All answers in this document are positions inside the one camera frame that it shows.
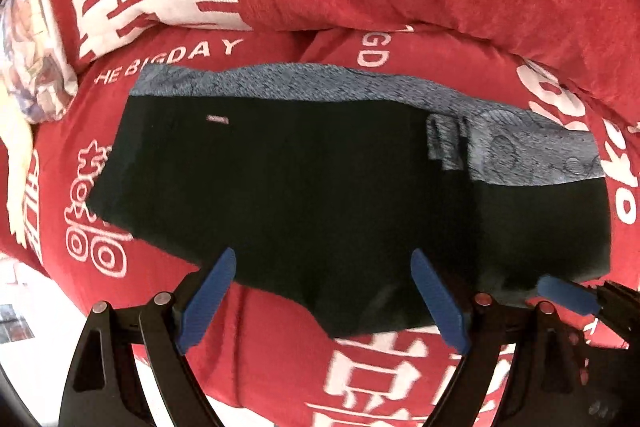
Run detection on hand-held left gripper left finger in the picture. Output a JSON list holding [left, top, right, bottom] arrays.
[[58, 247, 237, 427]]

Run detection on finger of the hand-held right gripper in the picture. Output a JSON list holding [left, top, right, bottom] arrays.
[[537, 275, 602, 317]]

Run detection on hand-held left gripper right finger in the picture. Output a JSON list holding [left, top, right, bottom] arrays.
[[409, 249, 587, 427]]

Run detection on black pants with blue-grey trim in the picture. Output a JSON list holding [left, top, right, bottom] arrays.
[[89, 64, 614, 339]]

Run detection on red printed bed sheet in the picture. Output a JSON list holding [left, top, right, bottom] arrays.
[[0, 24, 640, 427]]

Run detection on cream plush cushion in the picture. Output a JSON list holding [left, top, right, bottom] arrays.
[[0, 99, 40, 250]]

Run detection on colourful printed pillow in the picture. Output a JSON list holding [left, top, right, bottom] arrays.
[[0, 0, 79, 124]]

